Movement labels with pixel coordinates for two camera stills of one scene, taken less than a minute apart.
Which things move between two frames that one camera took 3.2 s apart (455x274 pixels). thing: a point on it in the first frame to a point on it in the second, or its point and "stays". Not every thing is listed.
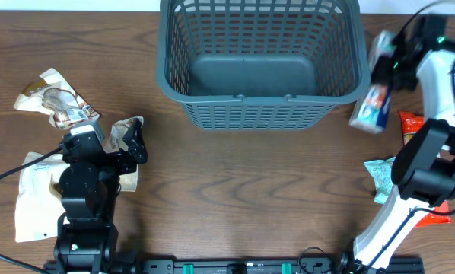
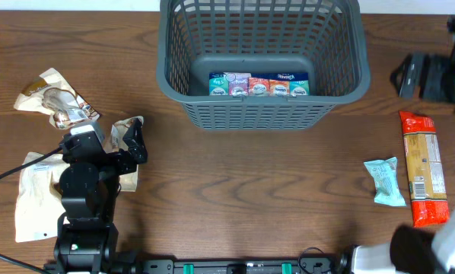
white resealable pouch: (39, 199) stays
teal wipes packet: (381, 170) stays
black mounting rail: (233, 266) stays
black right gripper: (383, 78) to (431, 72)
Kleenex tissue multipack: (371, 113) to (249, 84)
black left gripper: (136, 151) stays
